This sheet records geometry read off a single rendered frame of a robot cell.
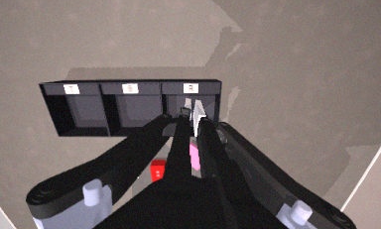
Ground red rectangular block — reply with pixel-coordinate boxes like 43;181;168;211
150;160;166;181

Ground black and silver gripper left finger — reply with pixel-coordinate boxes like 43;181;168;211
26;98;193;229

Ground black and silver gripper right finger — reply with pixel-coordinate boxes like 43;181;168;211
193;100;357;229

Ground black rack of labelled bins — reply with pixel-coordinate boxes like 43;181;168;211
39;79;222;137

